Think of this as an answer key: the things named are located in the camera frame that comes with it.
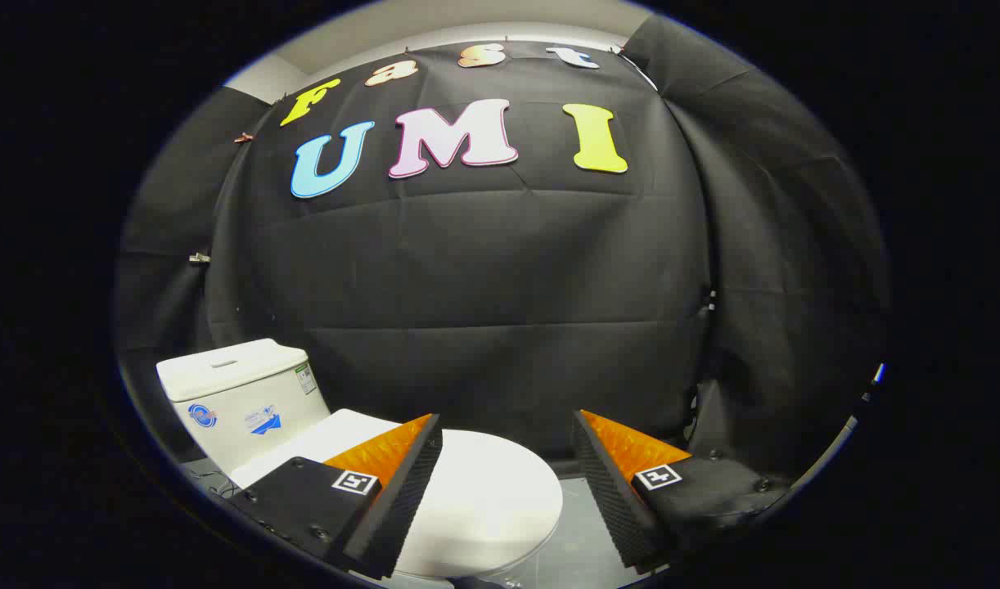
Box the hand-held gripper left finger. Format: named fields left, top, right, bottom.
left=230, top=413, right=444, bottom=580

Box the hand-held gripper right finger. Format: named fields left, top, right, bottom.
left=572, top=409, right=795, bottom=572

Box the white toilet lid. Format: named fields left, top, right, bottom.
left=230, top=409, right=564, bottom=578

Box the white toilet with tank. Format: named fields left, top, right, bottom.
left=156, top=338, right=542, bottom=588

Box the grey panel board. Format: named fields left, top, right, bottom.
left=782, top=413, right=865, bottom=500

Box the black backdrop cloth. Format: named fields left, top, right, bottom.
left=115, top=12, right=892, bottom=483

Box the black cable bundle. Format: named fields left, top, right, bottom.
left=191, top=468, right=241, bottom=498

